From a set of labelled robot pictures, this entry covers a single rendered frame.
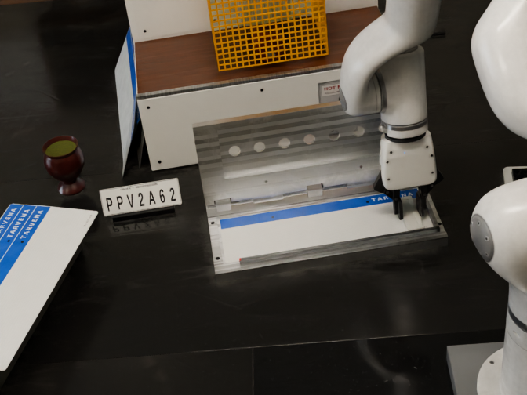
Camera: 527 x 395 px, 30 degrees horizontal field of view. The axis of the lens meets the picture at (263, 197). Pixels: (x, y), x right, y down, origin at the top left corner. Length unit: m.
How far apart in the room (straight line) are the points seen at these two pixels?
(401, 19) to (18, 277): 0.80
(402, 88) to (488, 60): 0.43
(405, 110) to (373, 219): 0.25
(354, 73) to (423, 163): 0.25
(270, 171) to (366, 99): 0.30
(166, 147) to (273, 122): 0.30
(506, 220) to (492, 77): 0.20
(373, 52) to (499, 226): 0.50
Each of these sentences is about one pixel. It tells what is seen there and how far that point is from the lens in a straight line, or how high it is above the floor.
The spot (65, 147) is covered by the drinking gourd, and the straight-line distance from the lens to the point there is 2.09.
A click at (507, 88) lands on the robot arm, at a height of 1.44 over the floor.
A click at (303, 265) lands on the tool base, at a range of 1.84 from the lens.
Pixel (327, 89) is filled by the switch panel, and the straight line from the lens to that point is 2.05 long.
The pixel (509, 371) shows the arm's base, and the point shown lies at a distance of 1.53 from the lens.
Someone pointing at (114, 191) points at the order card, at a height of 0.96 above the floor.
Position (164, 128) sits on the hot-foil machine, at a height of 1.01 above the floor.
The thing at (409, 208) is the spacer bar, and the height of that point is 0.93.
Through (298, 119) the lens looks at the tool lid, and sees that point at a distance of 1.90.
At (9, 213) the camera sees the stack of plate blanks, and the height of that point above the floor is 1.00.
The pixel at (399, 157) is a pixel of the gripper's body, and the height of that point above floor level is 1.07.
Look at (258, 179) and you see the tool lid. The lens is 1.93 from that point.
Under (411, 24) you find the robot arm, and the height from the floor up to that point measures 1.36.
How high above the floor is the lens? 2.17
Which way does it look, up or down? 39 degrees down
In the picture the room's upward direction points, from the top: 7 degrees counter-clockwise
